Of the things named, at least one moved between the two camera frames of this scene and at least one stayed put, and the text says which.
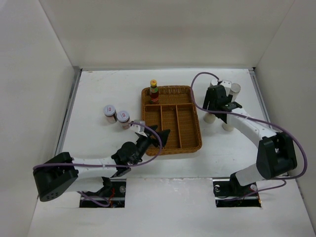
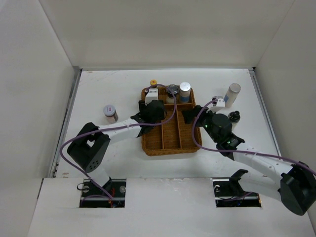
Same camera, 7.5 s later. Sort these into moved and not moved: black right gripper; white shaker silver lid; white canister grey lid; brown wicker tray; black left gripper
Moved: black left gripper; white shaker silver lid; black right gripper
Not moved: brown wicker tray; white canister grey lid
